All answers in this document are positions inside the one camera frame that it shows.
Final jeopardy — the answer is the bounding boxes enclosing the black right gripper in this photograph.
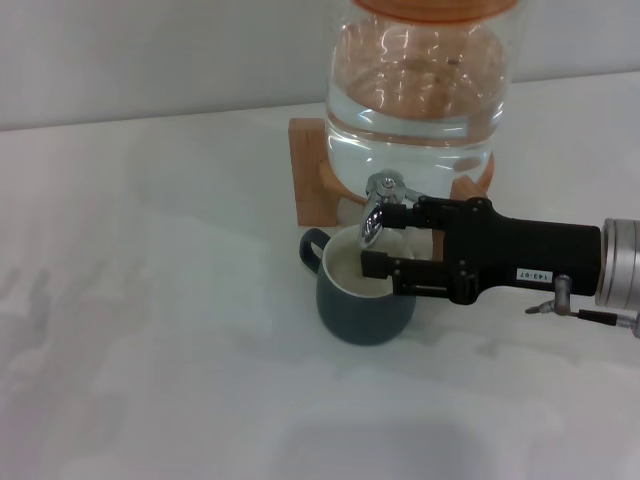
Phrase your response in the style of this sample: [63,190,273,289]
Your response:
[360,195,601,306]

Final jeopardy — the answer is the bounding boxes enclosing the black cup white inside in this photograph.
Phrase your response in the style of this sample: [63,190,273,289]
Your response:
[298,227,418,347]

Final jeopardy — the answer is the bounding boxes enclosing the chrome faucet with lever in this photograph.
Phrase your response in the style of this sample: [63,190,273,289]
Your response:
[358,169,422,249]

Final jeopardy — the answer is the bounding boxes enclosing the wooden dispenser stand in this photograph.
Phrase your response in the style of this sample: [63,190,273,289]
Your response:
[288,117,497,262]

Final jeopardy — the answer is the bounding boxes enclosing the clear glass water dispenser jar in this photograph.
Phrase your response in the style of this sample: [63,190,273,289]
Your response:
[322,0,517,209]

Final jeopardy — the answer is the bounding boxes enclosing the orange dispenser lid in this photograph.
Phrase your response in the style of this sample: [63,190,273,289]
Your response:
[352,0,516,23]

